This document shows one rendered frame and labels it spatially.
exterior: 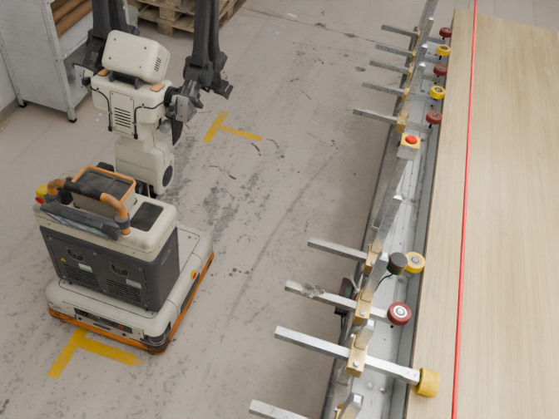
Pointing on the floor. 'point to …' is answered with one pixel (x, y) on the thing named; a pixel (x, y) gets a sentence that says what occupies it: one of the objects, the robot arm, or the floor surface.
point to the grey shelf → (43, 53)
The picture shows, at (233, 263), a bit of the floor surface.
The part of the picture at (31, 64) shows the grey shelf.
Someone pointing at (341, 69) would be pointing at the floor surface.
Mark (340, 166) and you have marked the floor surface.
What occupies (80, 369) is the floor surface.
